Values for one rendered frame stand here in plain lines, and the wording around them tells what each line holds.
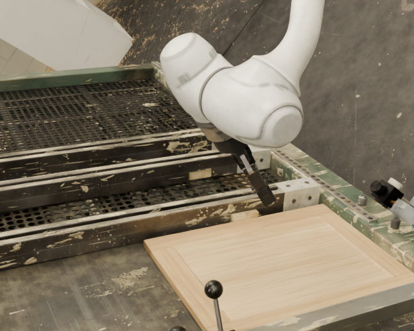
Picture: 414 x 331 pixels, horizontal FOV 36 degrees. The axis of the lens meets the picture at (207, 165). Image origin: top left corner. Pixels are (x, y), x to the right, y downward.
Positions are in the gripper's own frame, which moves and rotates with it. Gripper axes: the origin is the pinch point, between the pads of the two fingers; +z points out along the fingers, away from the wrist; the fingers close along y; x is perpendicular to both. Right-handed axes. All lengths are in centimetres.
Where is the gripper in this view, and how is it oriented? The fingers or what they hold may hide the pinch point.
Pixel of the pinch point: (263, 191)
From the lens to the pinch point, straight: 135.2
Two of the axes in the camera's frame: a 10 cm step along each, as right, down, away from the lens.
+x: 8.7, -4.8, -0.9
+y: 2.5, 6.1, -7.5
